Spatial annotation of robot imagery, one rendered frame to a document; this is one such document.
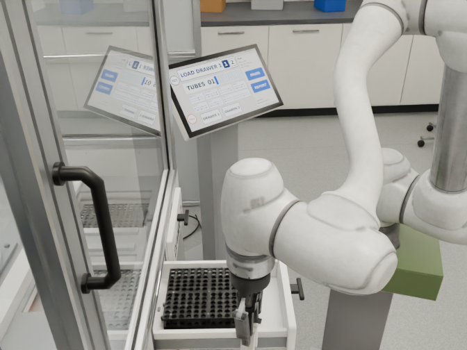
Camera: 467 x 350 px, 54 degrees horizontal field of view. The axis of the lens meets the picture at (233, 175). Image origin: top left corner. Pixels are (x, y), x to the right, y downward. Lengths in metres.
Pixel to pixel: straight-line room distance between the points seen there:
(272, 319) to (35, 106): 0.92
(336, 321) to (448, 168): 0.75
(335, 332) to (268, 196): 1.12
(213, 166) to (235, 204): 1.40
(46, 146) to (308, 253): 0.38
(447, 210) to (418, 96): 3.29
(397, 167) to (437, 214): 0.17
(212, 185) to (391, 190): 1.02
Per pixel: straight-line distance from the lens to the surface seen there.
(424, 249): 1.52
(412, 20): 1.00
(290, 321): 1.14
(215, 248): 2.40
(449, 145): 1.17
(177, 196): 1.53
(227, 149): 2.12
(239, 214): 0.72
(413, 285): 1.47
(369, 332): 1.75
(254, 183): 0.69
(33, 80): 0.48
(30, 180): 0.49
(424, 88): 4.53
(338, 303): 1.66
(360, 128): 0.79
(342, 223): 0.67
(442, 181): 1.26
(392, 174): 1.37
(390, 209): 1.39
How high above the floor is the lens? 1.79
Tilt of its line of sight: 32 degrees down
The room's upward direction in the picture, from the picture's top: straight up
